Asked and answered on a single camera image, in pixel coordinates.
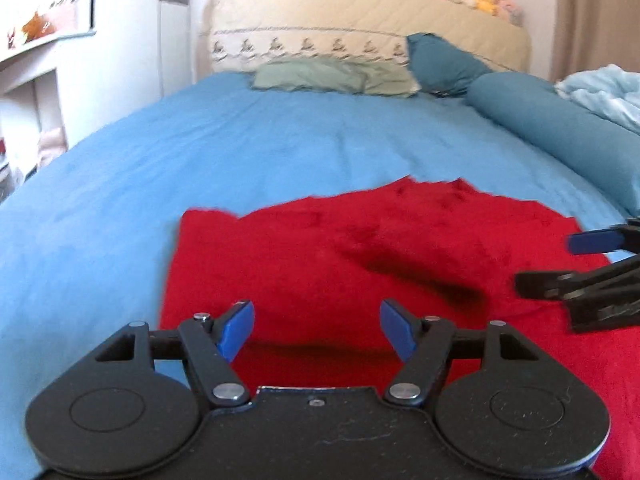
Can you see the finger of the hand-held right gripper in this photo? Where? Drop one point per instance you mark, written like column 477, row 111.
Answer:
column 560, row 285
column 585, row 242

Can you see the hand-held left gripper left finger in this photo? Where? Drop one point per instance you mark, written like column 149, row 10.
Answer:
column 236, row 334

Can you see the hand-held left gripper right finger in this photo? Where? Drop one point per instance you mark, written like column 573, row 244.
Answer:
column 398, row 334

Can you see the red garment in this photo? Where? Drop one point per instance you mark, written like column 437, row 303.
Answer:
column 320, row 270

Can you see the teal bolster pillow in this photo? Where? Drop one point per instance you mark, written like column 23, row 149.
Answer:
column 560, row 125

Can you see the light blue blanket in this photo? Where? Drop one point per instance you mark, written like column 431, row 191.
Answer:
column 605, row 90

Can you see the bed with blue sheet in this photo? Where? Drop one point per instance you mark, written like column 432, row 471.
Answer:
column 175, row 160

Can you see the beige curtain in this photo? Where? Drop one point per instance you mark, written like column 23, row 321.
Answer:
column 595, row 15

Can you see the green pillow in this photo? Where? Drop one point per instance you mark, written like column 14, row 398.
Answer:
column 330, row 77

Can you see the white wardrobe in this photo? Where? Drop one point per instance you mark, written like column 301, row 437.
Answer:
column 140, row 35

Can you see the white shelf unit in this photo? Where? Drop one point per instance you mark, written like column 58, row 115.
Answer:
column 30, row 90

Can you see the beige quilted headboard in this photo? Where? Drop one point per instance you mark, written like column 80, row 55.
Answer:
column 360, row 15

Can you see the orange plush toy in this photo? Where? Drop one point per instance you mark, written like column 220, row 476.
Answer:
column 35, row 26

